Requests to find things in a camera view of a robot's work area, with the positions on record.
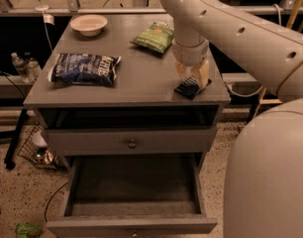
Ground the clear water bottle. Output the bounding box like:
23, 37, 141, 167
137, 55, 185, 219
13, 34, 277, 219
24, 52, 42, 80
11, 53, 30, 83

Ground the green chips bag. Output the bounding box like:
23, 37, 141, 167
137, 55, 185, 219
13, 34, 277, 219
131, 22, 174, 54

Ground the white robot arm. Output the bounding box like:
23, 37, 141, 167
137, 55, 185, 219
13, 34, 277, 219
159, 0, 303, 238

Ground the grey wooden drawer cabinet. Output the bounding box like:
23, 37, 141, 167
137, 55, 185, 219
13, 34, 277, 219
23, 13, 232, 171

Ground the blue kettle chips bag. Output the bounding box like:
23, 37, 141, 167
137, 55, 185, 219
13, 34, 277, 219
48, 54, 121, 87

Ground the black tripod leg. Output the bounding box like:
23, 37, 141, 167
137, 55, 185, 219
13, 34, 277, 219
4, 109, 28, 170

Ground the open grey middle drawer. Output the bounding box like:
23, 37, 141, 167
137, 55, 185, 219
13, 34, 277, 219
47, 154, 217, 238

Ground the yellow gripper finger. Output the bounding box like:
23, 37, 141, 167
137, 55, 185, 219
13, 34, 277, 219
175, 61, 190, 81
191, 59, 209, 89

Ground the white cable with plug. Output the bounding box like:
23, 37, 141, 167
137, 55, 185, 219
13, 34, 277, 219
34, 4, 55, 54

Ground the white paper bowl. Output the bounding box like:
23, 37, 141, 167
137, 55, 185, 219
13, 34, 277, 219
70, 15, 108, 37

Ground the dark blue rxbar wrapper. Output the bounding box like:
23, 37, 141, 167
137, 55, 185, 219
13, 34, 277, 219
174, 76, 202, 99

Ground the closed grey top drawer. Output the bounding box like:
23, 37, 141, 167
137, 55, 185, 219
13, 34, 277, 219
43, 127, 217, 156

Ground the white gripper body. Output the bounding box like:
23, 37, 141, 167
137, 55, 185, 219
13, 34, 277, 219
172, 40, 209, 66

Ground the green packet on floor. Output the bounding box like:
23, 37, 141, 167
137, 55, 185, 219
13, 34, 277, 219
15, 223, 43, 238

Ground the black floor cable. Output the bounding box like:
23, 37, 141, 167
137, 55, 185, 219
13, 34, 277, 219
44, 181, 69, 224

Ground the black wire basket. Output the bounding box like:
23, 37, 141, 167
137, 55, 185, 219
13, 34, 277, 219
18, 125, 64, 170

